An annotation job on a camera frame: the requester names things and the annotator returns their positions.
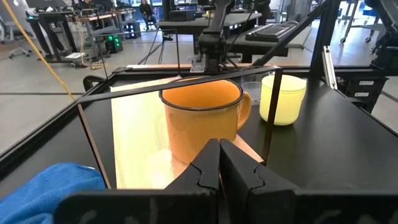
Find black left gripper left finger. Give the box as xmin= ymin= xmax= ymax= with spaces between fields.
xmin=54 ymin=138 xmax=220 ymax=224

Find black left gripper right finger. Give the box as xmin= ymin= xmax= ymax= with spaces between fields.
xmin=220 ymin=139 xmax=398 ymax=224

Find amber glass mug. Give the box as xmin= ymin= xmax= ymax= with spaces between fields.
xmin=158 ymin=77 xmax=252 ymax=170

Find pale yellow mug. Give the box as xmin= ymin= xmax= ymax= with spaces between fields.
xmin=259 ymin=74 xmax=308 ymax=126

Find clear glass cup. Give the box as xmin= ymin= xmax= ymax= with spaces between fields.
xmin=241 ymin=73 xmax=265 ymax=105

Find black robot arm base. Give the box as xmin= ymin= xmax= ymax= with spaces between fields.
xmin=369 ymin=0 xmax=398 ymax=71

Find wooden tray board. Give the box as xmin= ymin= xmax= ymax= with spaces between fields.
xmin=76 ymin=65 xmax=284 ymax=190

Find blue microfibre cloth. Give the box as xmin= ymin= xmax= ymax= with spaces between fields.
xmin=0 ymin=162 xmax=106 ymax=224

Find black box white labels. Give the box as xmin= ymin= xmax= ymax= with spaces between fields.
xmin=337 ymin=76 xmax=389 ymax=113

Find grey desk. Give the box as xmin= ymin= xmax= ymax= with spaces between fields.
xmin=226 ymin=24 xmax=312 ymax=63

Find black keyboard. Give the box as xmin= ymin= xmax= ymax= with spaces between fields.
xmin=244 ymin=21 xmax=299 ymax=43

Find black computer green lights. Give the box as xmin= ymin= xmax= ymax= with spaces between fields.
xmin=104 ymin=33 xmax=124 ymax=54

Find black table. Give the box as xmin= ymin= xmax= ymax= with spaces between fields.
xmin=157 ymin=12 xmax=262 ymax=55

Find person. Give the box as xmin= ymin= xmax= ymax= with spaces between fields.
xmin=139 ymin=0 xmax=158 ymax=30

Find wooden top desk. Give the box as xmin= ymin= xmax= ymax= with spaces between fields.
xmin=26 ymin=9 xmax=137 ymax=63

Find white office chair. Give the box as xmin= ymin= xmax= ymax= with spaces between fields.
xmin=0 ymin=18 xmax=34 ymax=60

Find silver aluminium bracket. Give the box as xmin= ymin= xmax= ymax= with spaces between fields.
xmin=322 ymin=45 xmax=338 ymax=90

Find black frame handle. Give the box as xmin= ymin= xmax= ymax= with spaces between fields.
xmin=82 ymin=75 xmax=106 ymax=93

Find yellow cable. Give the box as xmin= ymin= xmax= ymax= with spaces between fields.
xmin=1 ymin=0 xmax=77 ymax=101

